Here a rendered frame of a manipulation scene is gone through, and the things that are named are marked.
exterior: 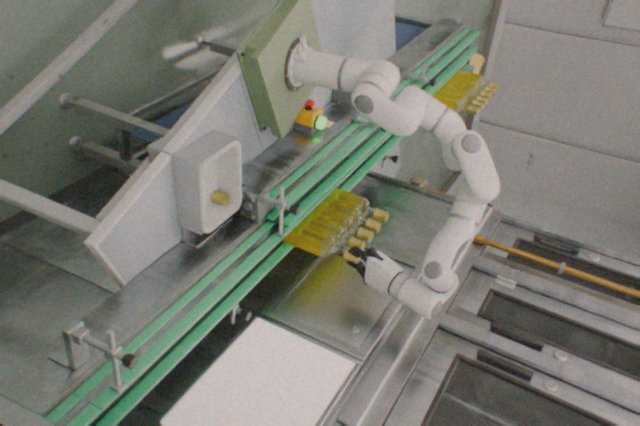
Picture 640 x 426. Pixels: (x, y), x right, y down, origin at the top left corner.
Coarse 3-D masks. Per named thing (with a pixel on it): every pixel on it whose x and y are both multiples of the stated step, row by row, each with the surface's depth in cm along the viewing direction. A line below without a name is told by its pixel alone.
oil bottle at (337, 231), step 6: (312, 216) 196; (306, 222) 193; (312, 222) 193; (318, 222) 193; (324, 222) 194; (330, 222) 194; (318, 228) 191; (324, 228) 191; (330, 228) 191; (336, 228) 192; (342, 228) 192; (330, 234) 190; (336, 234) 190; (342, 234) 191; (336, 240) 190
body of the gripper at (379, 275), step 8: (368, 256) 178; (384, 256) 178; (368, 264) 178; (376, 264) 176; (384, 264) 175; (392, 264) 176; (368, 272) 180; (376, 272) 177; (384, 272) 175; (392, 272) 174; (400, 272) 175; (368, 280) 181; (376, 280) 178; (384, 280) 176; (392, 280) 173; (376, 288) 180; (384, 288) 177
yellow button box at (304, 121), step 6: (306, 108) 211; (312, 108) 212; (318, 108) 213; (300, 114) 210; (306, 114) 209; (312, 114) 209; (318, 114) 212; (294, 120) 213; (300, 120) 211; (306, 120) 210; (312, 120) 209; (294, 126) 214; (300, 126) 213; (306, 126) 212; (312, 126) 211; (306, 132) 213; (312, 132) 212
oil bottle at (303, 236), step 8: (304, 224) 192; (296, 232) 189; (304, 232) 189; (312, 232) 189; (320, 232) 189; (288, 240) 191; (296, 240) 190; (304, 240) 188; (312, 240) 186; (320, 240) 186; (328, 240) 186; (304, 248) 190; (312, 248) 188; (320, 248) 186; (328, 248) 186
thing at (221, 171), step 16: (208, 160) 160; (224, 160) 175; (240, 160) 173; (208, 176) 175; (224, 176) 178; (240, 176) 176; (208, 192) 178; (224, 192) 181; (240, 192) 179; (208, 208) 178; (224, 208) 179; (208, 224) 173
